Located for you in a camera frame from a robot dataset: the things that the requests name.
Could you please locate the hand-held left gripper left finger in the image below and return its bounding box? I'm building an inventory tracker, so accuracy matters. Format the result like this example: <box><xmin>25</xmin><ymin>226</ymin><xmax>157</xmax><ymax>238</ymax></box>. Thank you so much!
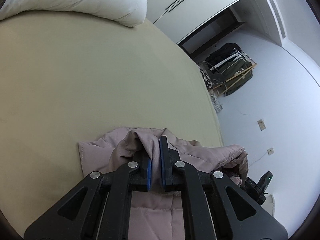
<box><xmin>24</xmin><ymin>152</ymin><xmax>152</xmax><ymax>240</ymax></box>

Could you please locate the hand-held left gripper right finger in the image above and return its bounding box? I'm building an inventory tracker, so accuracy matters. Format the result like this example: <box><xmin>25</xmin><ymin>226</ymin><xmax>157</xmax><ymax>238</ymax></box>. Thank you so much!
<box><xmin>159</xmin><ymin>135</ymin><xmax>288</xmax><ymax>240</ymax></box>

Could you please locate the pink hooded puffer coat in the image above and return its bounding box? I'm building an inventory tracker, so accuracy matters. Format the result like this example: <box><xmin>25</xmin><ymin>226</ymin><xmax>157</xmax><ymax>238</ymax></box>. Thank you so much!
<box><xmin>78</xmin><ymin>127</ymin><xmax>249</xmax><ymax>240</ymax></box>

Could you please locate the wooden clothes rack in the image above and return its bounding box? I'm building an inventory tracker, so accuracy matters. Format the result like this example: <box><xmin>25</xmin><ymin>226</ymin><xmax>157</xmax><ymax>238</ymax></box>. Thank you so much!
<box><xmin>213</xmin><ymin>62</ymin><xmax>257</xmax><ymax>97</ymax></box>

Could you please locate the white grid laundry basket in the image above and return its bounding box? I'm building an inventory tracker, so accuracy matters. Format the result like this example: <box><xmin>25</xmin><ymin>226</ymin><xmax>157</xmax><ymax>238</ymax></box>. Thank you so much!
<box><xmin>209</xmin><ymin>94</ymin><xmax>224</xmax><ymax>112</ymax></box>

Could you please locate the patterned seat cushion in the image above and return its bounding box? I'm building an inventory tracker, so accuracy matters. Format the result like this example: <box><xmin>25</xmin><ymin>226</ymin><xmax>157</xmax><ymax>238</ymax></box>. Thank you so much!
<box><xmin>199</xmin><ymin>65</ymin><xmax>213</xmax><ymax>89</ymax></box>

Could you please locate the black metal chair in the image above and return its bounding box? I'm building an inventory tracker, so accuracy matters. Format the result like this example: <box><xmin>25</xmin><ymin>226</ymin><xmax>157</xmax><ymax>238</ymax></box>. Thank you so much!
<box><xmin>199</xmin><ymin>61</ymin><xmax>226</xmax><ymax>90</ymax></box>

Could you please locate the bed with beige sheet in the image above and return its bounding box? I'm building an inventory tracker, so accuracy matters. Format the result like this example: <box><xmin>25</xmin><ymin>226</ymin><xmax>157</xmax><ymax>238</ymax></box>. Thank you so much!
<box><xmin>0</xmin><ymin>12</ymin><xmax>224</xmax><ymax>240</ymax></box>

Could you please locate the white hanging garment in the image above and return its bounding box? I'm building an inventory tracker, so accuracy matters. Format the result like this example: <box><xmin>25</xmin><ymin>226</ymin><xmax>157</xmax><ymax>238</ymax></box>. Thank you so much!
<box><xmin>212</xmin><ymin>54</ymin><xmax>245</xmax><ymax>68</ymax></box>

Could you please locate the green jacket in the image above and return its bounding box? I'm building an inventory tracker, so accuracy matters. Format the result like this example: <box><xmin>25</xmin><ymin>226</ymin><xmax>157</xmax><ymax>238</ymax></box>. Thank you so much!
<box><xmin>217</xmin><ymin>57</ymin><xmax>254</xmax><ymax>97</ymax></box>

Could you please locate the black jacket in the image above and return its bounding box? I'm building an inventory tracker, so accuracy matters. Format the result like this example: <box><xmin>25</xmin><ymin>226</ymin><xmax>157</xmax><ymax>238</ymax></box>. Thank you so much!
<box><xmin>205</xmin><ymin>43</ymin><xmax>242</xmax><ymax>67</ymax></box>

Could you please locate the white wardrobe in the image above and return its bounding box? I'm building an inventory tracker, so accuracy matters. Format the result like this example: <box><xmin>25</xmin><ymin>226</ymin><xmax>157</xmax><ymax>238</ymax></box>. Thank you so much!
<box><xmin>141</xmin><ymin>0</ymin><xmax>258</xmax><ymax>44</ymax></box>

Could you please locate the white air vent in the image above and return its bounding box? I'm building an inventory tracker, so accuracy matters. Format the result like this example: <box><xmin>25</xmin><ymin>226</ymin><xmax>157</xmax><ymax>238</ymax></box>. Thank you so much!
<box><xmin>268</xmin><ymin>0</ymin><xmax>287</xmax><ymax>39</ymax></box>

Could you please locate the thin white router cable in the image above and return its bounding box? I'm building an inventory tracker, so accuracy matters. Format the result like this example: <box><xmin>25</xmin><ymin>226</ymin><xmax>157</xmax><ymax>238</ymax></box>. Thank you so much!
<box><xmin>249</xmin><ymin>152</ymin><xmax>269</xmax><ymax>167</ymax></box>

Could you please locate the white charger cable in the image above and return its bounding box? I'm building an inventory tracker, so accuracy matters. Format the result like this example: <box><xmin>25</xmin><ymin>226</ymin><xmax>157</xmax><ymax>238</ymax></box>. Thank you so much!
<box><xmin>239</xmin><ymin>112</ymin><xmax>259</xmax><ymax>121</ymax></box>

